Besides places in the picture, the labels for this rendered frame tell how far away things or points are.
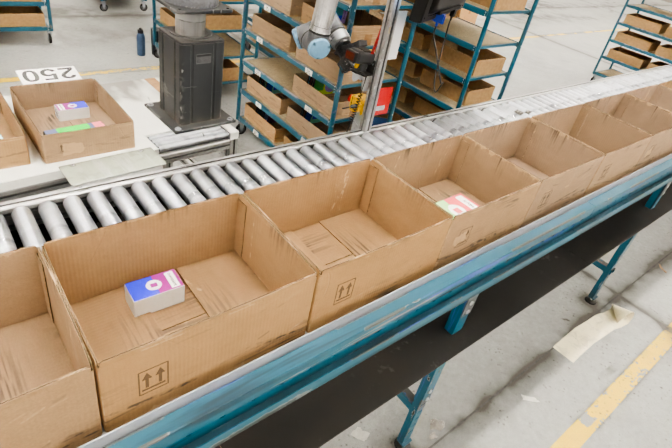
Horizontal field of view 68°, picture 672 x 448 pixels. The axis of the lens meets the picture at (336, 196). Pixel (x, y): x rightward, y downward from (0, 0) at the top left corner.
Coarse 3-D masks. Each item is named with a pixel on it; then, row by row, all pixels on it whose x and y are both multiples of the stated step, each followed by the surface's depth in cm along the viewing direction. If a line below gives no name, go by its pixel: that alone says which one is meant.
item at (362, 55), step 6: (348, 48) 196; (354, 48) 196; (360, 48) 198; (366, 48) 201; (348, 54) 196; (354, 54) 193; (360, 54) 194; (366, 54) 196; (372, 54) 199; (348, 60) 197; (354, 60) 194; (360, 60) 196; (366, 60) 198; (372, 60) 200; (354, 66) 200; (360, 66) 200; (366, 66) 202; (360, 72) 201
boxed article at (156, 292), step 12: (156, 276) 100; (168, 276) 101; (132, 288) 97; (144, 288) 97; (156, 288) 98; (168, 288) 98; (180, 288) 100; (132, 300) 95; (144, 300) 95; (156, 300) 97; (168, 300) 99; (180, 300) 101; (132, 312) 97; (144, 312) 97
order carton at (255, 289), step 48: (96, 240) 93; (144, 240) 100; (192, 240) 108; (240, 240) 113; (96, 288) 98; (192, 288) 105; (240, 288) 108; (288, 288) 89; (96, 336) 91; (144, 336) 93; (192, 336) 79; (240, 336) 87; (288, 336) 98; (96, 384) 73; (144, 384) 78; (192, 384) 86
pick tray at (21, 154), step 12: (0, 96) 168; (0, 108) 172; (0, 120) 170; (12, 120) 160; (0, 132) 164; (12, 132) 165; (0, 144) 145; (12, 144) 148; (24, 144) 150; (0, 156) 147; (12, 156) 149; (24, 156) 152; (0, 168) 149
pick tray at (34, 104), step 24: (24, 96) 176; (48, 96) 182; (72, 96) 187; (96, 96) 190; (24, 120) 164; (48, 120) 175; (72, 120) 178; (96, 120) 181; (120, 120) 177; (48, 144) 153; (72, 144) 157; (96, 144) 163; (120, 144) 168
